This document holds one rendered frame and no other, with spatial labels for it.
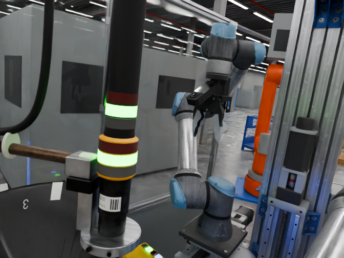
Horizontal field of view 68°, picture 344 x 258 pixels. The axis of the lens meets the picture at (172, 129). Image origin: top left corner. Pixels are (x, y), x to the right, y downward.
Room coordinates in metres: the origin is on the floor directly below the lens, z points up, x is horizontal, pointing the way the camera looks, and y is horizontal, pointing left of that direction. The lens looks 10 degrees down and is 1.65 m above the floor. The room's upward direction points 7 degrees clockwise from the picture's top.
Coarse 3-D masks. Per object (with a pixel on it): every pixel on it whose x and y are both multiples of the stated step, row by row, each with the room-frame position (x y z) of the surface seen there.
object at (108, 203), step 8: (104, 184) 0.26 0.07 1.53; (112, 184) 0.26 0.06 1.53; (120, 184) 0.26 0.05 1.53; (128, 184) 0.27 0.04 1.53; (104, 192) 0.26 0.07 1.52; (112, 192) 0.26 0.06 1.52; (120, 192) 0.26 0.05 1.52; (128, 192) 0.27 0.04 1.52; (104, 200) 0.26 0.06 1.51; (112, 200) 0.26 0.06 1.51; (120, 200) 0.26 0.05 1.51; (128, 200) 0.28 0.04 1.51; (104, 208) 0.26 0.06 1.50; (112, 208) 0.26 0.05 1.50; (120, 208) 0.26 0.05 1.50; (104, 216) 0.26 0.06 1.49; (112, 216) 0.26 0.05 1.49; (120, 216) 0.27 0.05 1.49; (104, 224) 0.26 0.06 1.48; (112, 224) 0.26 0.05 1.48; (120, 224) 0.27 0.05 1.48; (104, 232) 0.26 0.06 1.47; (112, 232) 0.26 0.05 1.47; (120, 232) 0.27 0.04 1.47
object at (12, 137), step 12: (48, 0) 0.29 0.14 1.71; (48, 12) 0.29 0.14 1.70; (48, 24) 0.29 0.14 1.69; (48, 36) 0.29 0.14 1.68; (48, 48) 0.29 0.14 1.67; (48, 60) 0.29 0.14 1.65; (48, 72) 0.29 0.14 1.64; (36, 96) 0.29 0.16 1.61; (36, 108) 0.29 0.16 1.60; (24, 120) 0.29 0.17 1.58; (0, 132) 0.30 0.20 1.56; (12, 132) 0.29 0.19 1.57; (12, 156) 0.30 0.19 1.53
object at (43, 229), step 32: (0, 192) 0.41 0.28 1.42; (32, 192) 0.41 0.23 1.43; (64, 192) 0.42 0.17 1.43; (0, 224) 0.38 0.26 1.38; (32, 224) 0.38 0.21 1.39; (64, 224) 0.38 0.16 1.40; (0, 256) 0.35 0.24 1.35; (32, 256) 0.35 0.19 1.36; (64, 256) 0.35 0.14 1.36; (96, 256) 0.36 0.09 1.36
